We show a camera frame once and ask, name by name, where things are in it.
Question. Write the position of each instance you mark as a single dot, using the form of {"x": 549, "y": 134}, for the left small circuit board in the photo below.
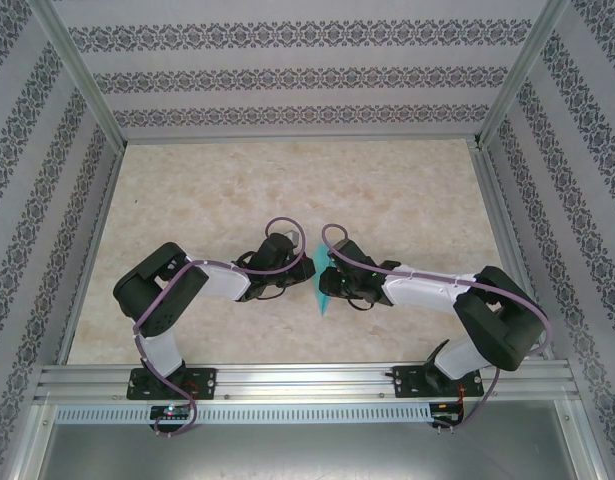
{"x": 169, "y": 412}

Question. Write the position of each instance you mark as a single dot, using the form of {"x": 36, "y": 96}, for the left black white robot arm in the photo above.
{"x": 167, "y": 315}

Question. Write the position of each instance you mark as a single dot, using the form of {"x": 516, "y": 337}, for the small circuit board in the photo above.
{"x": 169, "y": 412}
{"x": 444, "y": 415}

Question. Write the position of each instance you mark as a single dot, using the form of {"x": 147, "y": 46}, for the aluminium mounting rail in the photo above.
{"x": 307, "y": 380}

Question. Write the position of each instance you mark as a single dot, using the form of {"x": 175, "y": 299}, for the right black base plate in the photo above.
{"x": 404, "y": 382}

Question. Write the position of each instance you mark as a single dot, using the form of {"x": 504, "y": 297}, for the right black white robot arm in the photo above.
{"x": 502, "y": 330}

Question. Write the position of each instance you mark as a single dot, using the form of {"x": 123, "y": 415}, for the light blue paper sheet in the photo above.
{"x": 324, "y": 302}

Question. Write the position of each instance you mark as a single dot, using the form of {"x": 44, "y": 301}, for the left aluminium frame post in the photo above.
{"x": 82, "y": 75}

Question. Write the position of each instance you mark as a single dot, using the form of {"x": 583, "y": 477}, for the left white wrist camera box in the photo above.
{"x": 292, "y": 234}

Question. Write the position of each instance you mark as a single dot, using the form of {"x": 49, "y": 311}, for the grey metal sheet panel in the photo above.
{"x": 307, "y": 455}

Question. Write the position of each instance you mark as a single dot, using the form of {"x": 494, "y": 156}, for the right small circuit board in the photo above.
{"x": 444, "y": 415}

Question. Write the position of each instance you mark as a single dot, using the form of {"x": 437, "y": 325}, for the aluminium frame post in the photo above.
{"x": 517, "y": 75}
{"x": 82, "y": 75}

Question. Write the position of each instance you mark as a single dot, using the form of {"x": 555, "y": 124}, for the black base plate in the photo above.
{"x": 207, "y": 382}
{"x": 404, "y": 382}

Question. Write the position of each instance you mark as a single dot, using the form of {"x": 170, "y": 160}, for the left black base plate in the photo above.
{"x": 207, "y": 382}

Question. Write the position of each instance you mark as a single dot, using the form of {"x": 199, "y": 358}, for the right aluminium frame post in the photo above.
{"x": 517, "y": 75}

